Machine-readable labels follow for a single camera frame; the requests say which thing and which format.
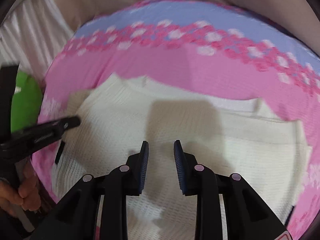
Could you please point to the person's left hand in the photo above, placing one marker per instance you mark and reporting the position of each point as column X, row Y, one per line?
column 26, row 195

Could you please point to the pink floral blanket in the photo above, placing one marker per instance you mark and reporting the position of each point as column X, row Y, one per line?
column 150, row 65

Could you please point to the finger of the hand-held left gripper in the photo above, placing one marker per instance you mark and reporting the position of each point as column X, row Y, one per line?
column 53, row 130

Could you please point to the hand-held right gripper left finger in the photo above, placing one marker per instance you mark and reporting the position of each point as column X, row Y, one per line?
column 144, row 170

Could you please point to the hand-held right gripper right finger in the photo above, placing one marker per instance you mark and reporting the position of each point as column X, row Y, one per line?
column 178, row 170

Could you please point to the white satin curtain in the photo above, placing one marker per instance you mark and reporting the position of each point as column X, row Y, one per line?
column 32, row 32

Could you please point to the green plush pillow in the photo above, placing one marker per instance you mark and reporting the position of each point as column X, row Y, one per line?
column 26, row 102

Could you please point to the white red navy knit sweater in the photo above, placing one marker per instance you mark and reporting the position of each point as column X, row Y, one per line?
column 190, row 135

